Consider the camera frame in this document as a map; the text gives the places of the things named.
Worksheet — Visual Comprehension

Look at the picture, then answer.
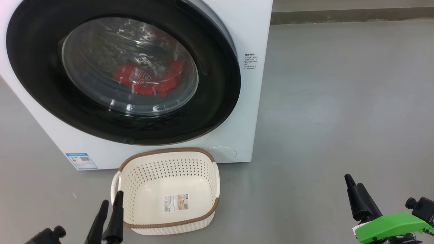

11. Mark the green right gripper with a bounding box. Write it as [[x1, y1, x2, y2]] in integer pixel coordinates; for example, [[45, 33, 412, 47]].
[[345, 174, 428, 244]]

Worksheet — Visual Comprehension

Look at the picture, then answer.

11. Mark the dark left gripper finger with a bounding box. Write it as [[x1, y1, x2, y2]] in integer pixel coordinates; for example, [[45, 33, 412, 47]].
[[84, 200, 110, 244], [102, 191, 124, 244]]

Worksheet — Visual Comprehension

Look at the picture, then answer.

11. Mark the red basketball jersey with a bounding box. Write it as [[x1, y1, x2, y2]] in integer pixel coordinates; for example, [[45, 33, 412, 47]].
[[112, 56, 186, 98]]

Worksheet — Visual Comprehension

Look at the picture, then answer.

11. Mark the dark round washing machine door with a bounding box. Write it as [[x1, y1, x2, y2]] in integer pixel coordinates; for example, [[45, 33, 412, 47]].
[[6, 0, 242, 146]]

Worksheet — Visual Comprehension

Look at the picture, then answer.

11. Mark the cream basket with brown rim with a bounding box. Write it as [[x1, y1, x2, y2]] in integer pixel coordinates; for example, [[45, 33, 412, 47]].
[[111, 147, 221, 236]]

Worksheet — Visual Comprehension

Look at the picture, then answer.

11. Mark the white front-load washing machine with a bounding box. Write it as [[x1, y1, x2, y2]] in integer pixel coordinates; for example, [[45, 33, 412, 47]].
[[0, 0, 273, 171]]

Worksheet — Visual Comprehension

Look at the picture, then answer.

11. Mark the paper product label sticker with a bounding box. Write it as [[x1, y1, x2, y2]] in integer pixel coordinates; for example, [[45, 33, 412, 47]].
[[164, 194, 189, 213]]

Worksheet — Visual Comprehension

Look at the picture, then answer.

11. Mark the black text notice label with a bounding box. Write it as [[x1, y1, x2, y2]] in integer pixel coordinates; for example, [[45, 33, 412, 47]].
[[244, 53, 258, 70]]

